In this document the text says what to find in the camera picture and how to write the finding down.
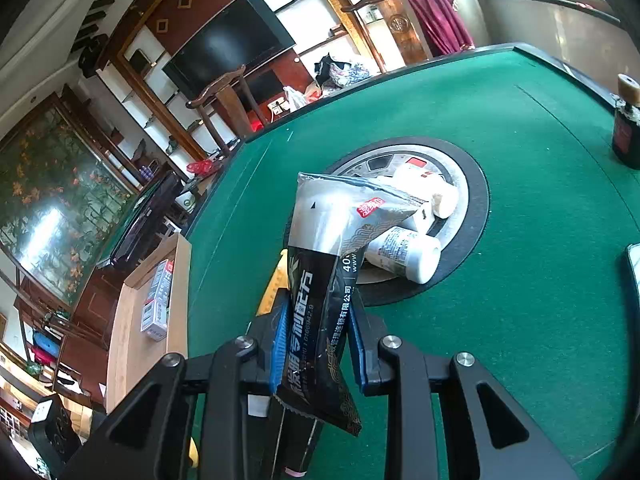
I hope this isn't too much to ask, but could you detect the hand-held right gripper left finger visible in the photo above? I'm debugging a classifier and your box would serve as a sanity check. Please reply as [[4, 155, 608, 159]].
[[60, 290, 291, 480]]

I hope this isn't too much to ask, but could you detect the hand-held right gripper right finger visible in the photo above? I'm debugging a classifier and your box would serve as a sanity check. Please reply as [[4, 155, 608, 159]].
[[347, 300, 581, 480]]

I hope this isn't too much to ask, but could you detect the cardboard box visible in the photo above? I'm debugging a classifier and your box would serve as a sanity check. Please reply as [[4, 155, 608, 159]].
[[102, 232, 193, 413]]

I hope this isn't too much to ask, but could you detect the plain white bottle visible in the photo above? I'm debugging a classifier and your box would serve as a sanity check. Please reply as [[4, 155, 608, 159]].
[[364, 226, 442, 283]]

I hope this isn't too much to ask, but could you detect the black silver patterned packet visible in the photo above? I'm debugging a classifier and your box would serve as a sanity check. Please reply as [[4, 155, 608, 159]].
[[274, 171, 431, 438]]

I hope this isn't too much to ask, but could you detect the white bottle with red label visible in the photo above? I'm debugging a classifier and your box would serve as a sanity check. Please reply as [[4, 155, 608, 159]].
[[375, 162, 458, 220]]

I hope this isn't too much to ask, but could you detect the small white red carton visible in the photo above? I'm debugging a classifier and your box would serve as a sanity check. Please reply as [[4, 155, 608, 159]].
[[140, 259, 175, 342]]

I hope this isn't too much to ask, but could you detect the dark game table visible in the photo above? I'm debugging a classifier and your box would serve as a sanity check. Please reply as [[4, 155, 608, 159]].
[[95, 170, 186, 268]]

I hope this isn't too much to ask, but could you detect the round table control panel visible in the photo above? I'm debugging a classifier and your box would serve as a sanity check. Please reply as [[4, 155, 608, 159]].
[[282, 137, 491, 308]]

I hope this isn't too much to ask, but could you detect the wooden armchair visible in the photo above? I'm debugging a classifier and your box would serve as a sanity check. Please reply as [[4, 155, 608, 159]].
[[185, 64, 263, 153]]

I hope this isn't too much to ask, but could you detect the white plastic bag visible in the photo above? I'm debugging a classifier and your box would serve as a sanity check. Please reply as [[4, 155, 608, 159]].
[[282, 85, 311, 111]]

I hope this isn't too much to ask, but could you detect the large flower painting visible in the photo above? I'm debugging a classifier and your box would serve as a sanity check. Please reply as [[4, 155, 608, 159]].
[[0, 97, 136, 311]]

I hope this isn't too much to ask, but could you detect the pile of bags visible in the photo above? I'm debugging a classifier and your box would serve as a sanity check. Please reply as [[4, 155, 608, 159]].
[[314, 54, 373, 96]]

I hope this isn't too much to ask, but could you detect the wooden display shelf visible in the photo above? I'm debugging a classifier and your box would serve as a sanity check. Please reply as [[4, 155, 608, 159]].
[[95, 0, 391, 171]]

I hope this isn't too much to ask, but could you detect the black television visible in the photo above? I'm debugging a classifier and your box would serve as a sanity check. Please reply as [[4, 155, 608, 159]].
[[161, 0, 297, 101]]

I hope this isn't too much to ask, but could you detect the carved wooden chair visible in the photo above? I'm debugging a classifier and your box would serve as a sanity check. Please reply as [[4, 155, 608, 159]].
[[341, 0, 436, 73]]

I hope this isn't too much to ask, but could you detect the dark red cloth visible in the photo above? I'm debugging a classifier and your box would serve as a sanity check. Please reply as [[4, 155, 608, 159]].
[[402, 0, 476, 57]]

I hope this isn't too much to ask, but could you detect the dark bottle with cork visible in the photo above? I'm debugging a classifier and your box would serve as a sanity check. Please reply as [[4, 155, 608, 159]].
[[611, 74, 640, 170]]

